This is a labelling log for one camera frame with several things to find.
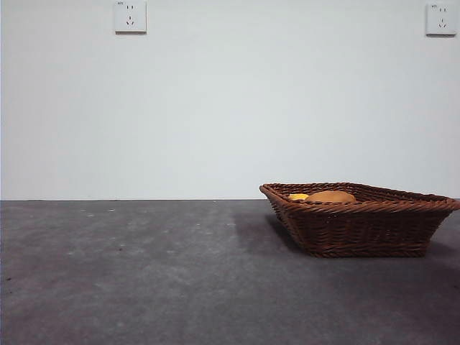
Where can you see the yellow corn cob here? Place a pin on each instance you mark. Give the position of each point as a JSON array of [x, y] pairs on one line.
[[297, 197]]

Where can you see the brown woven wicker basket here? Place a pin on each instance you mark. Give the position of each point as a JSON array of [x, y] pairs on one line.
[[359, 230]]

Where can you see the white wall socket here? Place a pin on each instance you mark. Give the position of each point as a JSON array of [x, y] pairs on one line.
[[438, 19], [130, 18]]

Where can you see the tan brown potato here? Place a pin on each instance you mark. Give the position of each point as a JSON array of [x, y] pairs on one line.
[[330, 197]]

